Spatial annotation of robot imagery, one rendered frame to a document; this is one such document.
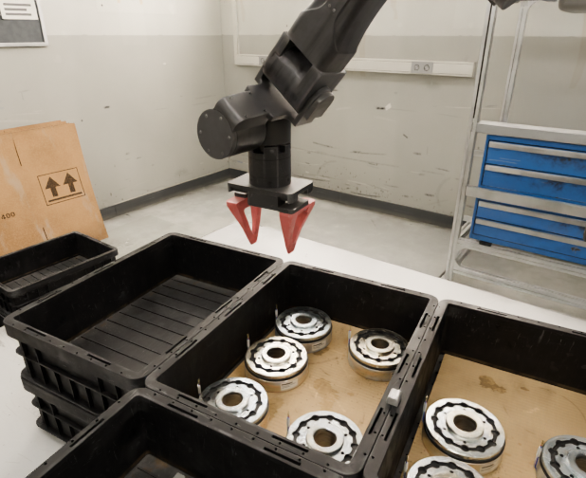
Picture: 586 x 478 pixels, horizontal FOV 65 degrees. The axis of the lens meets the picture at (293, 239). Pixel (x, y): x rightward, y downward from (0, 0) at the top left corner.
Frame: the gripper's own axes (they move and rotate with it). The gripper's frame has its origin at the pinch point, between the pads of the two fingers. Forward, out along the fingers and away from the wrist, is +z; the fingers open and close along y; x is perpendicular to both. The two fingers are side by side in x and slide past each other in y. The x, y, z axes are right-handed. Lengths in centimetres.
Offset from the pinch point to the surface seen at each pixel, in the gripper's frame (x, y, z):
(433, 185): 284, -37, 79
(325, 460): -19.2, 18.4, 13.3
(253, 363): -3.5, -1.7, 20.3
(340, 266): 62, -15, 37
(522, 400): 12.8, 36.5, 23.5
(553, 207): 186, 39, 49
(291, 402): -5.0, 6.1, 23.4
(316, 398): -2.4, 8.9, 23.5
